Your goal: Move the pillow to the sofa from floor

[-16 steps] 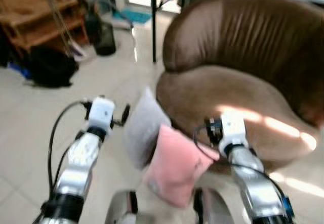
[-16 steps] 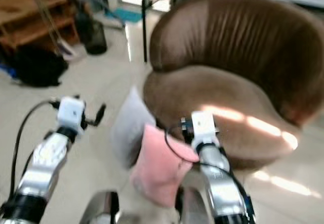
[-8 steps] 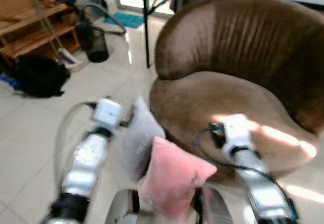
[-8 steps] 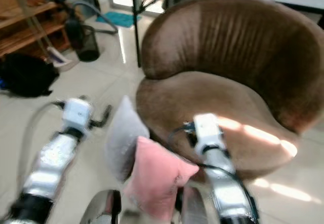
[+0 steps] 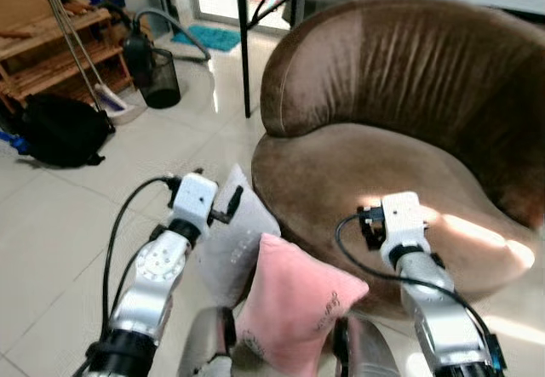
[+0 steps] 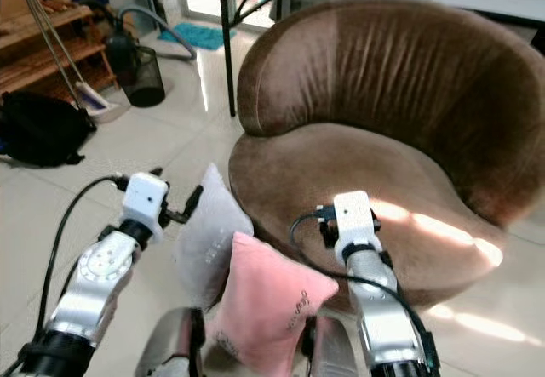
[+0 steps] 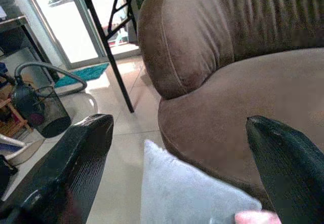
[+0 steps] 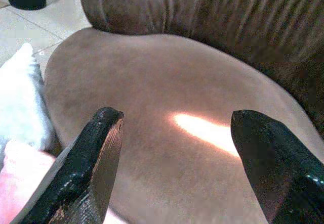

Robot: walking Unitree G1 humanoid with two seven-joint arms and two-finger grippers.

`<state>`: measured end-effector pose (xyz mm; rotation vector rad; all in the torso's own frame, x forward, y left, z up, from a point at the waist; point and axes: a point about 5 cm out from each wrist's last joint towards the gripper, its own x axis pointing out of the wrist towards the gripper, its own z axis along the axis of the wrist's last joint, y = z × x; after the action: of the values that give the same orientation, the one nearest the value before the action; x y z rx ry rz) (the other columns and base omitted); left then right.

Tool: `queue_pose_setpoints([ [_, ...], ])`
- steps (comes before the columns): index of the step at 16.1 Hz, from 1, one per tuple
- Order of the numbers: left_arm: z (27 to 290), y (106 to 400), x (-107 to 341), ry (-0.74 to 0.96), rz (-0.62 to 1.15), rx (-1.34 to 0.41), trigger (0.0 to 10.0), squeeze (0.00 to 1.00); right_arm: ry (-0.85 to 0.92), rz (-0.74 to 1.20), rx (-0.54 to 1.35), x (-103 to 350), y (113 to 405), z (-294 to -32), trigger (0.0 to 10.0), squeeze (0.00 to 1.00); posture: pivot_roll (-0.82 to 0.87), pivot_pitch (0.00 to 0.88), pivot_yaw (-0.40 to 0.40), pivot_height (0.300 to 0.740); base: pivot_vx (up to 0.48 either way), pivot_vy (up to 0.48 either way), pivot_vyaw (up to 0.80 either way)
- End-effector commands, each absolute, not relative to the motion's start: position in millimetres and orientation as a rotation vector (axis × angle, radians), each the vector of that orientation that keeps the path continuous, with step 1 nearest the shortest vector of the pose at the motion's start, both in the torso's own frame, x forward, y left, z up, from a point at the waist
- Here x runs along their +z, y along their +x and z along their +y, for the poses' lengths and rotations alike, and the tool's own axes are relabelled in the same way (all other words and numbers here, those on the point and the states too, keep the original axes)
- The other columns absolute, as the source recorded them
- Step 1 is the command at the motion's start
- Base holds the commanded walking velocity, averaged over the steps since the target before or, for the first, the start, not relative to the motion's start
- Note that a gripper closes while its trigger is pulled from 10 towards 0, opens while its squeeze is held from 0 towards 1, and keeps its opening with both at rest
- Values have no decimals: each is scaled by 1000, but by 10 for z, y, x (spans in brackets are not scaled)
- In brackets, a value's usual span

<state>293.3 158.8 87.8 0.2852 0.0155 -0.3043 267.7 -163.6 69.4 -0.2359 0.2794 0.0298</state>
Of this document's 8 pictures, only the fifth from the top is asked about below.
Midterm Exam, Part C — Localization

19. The light grey pillow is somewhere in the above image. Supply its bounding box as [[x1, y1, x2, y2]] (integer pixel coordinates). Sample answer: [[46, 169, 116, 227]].
[[197, 165, 283, 311]]

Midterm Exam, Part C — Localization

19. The brown velvet round sofa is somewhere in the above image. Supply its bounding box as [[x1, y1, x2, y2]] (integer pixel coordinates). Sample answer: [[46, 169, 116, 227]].
[[252, 0, 545, 320]]

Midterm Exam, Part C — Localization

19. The pink pillow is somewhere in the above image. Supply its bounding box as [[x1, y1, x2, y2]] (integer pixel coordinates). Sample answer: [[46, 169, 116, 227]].
[[235, 233, 370, 377]]

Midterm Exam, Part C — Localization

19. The teal floor mat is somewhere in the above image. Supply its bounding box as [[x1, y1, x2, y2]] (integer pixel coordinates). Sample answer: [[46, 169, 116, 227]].
[[172, 23, 243, 54]]

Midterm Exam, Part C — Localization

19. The grey right robot leg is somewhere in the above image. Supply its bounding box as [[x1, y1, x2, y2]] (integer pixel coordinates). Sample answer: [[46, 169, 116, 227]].
[[334, 315, 403, 377]]

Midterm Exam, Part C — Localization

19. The grey robot leg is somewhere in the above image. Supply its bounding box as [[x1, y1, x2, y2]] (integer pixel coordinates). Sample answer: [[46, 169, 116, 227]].
[[334, 315, 403, 377], [176, 306, 237, 377]]

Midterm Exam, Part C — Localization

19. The grey left robot leg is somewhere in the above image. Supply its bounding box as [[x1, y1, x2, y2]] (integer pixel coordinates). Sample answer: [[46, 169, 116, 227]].
[[176, 306, 237, 377]]

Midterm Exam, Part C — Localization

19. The black mesh waste bin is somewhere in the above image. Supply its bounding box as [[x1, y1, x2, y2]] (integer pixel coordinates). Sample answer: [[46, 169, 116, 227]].
[[136, 49, 182, 110]]

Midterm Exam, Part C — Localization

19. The black backpack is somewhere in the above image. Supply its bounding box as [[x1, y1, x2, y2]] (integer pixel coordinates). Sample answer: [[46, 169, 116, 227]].
[[17, 94, 117, 169]]

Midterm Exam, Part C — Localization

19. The blue shoe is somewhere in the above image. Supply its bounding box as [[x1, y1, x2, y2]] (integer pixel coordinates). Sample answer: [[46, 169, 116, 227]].
[[0, 129, 32, 157]]

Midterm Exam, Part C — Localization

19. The wooden shoe rack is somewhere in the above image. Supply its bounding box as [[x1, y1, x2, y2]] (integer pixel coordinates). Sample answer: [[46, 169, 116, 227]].
[[0, 0, 154, 111]]

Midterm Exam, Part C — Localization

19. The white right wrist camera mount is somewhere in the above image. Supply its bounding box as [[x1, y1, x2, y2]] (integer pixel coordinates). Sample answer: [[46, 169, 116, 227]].
[[379, 191, 430, 255]]

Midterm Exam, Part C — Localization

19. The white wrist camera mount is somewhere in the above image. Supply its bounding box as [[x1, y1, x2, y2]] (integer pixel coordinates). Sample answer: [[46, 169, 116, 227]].
[[169, 173, 220, 236], [379, 191, 430, 255]]

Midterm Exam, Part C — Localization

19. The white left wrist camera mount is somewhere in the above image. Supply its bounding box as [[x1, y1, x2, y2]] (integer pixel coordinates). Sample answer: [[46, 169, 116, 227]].
[[169, 173, 220, 236]]

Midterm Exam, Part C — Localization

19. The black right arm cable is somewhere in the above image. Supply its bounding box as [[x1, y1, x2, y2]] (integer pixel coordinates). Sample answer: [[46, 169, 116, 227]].
[[335, 214, 505, 369]]

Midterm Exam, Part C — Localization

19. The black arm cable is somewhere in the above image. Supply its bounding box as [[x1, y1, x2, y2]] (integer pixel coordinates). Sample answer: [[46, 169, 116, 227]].
[[335, 214, 505, 369], [101, 174, 182, 320]]

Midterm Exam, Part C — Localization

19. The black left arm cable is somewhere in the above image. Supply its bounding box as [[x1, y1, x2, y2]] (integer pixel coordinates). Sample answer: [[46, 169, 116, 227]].
[[101, 174, 182, 320]]

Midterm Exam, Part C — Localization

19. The black vacuum cleaner with hose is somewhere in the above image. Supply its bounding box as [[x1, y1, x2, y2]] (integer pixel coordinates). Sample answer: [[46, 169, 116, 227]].
[[121, 8, 213, 89]]

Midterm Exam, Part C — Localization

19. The flat mop with metal handle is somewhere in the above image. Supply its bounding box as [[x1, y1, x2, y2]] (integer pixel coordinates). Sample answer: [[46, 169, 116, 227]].
[[28, 0, 140, 124]]

